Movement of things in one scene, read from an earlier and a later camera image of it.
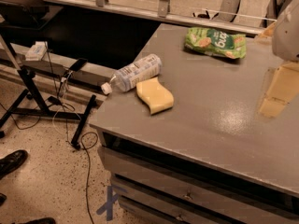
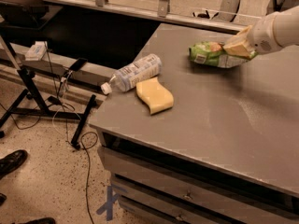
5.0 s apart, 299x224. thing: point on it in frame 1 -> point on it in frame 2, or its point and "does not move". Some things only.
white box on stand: (36, 51) does not move
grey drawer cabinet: (211, 158) does not move
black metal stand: (44, 110) does not move
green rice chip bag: (215, 42) -> (211, 53)
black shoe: (11, 161) does not move
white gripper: (287, 35) -> (261, 35)
